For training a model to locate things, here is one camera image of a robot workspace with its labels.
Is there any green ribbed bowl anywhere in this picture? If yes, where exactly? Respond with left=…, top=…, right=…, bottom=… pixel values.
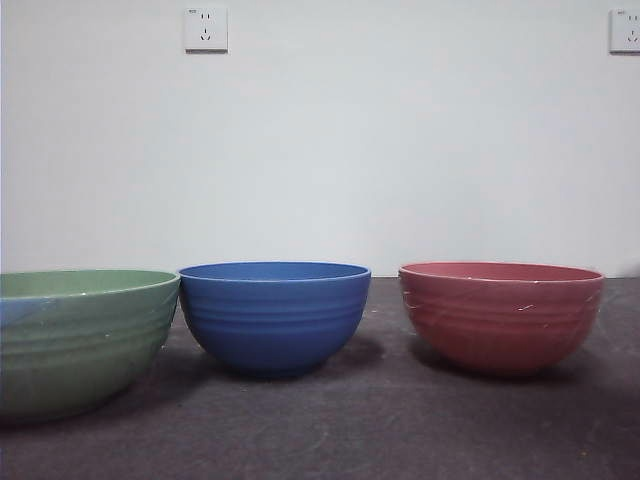
left=0, top=268, right=183, bottom=427

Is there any red ribbed bowl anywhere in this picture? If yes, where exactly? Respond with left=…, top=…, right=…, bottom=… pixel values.
left=397, top=259, right=607, bottom=379

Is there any white wall socket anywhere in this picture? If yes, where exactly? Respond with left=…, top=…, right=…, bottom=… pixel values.
left=608, top=8, right=640, bottom=56
left=184, top=5, right=230, bottom=55

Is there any blue ribbed bowl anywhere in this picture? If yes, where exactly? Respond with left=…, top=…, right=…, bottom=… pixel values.
left=177, top=260, right=374, bottom=380

